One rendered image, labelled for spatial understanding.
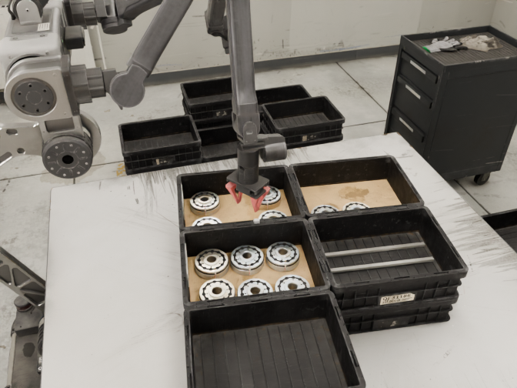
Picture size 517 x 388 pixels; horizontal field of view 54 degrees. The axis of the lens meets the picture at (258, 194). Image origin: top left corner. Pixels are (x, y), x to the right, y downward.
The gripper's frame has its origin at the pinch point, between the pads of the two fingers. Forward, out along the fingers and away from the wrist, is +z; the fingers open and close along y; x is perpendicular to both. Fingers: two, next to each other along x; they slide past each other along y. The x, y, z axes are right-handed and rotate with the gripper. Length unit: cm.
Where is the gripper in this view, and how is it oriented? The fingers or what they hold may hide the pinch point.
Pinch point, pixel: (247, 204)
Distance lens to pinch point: 143.5
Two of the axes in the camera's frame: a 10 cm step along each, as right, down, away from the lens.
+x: -5.9, 4.9, -6.5
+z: -0.2, 7.9, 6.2
